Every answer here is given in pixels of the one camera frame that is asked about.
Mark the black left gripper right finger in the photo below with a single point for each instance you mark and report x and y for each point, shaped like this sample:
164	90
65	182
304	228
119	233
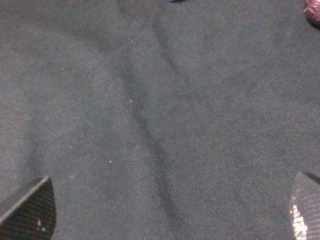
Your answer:
304	207

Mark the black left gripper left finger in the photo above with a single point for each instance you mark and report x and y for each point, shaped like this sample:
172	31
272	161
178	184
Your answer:
30	212

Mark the black and blue sponge block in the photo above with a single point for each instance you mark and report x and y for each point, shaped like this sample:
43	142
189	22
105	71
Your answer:
176	1

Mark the black tablecloth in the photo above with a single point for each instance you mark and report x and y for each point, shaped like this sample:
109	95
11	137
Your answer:
159	120

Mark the dark red ball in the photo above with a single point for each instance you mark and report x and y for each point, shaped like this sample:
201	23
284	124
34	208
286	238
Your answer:
312	11

